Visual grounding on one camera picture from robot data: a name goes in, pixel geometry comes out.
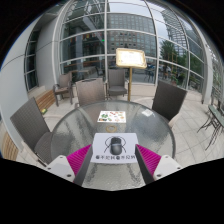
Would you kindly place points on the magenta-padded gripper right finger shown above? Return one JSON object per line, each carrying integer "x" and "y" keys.
{"x": 150, "y": 160}

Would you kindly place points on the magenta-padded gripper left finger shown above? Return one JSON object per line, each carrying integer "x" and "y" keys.
{"x": 78, "y": 160}

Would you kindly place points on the black computer mouse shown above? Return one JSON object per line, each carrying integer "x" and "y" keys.
{"x": 116, "y": 146}

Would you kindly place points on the white printed mouse pad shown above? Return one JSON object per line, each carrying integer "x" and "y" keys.
{"x": 99, "y": 144}

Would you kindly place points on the round gold sticker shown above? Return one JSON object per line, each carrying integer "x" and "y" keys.
{"x": 106, "y": 128}

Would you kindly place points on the colourful laminated menu card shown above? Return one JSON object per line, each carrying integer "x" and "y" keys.
{"x": 111, "y": 116}

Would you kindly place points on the grey wicker chair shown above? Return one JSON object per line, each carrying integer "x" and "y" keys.
{"x": 30, "y": 126}
{"x": 64, "y": 81}
{"x": 116, "y": 78}
{"x": 90, "y": 91}

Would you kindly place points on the dark brown wicker chair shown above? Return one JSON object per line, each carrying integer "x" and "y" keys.
{"x": 168, "y": 98}

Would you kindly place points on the wooden slatted bench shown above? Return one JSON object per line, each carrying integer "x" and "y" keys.
{"x": 45, "y": 100}
{"x": 9, "y": 148}

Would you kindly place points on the green metal table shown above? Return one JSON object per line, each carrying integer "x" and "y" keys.
{"x": 215, "y": 115}

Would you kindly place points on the gold menu stand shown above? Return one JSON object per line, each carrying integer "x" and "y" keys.
{"x": 130, "y": 57}

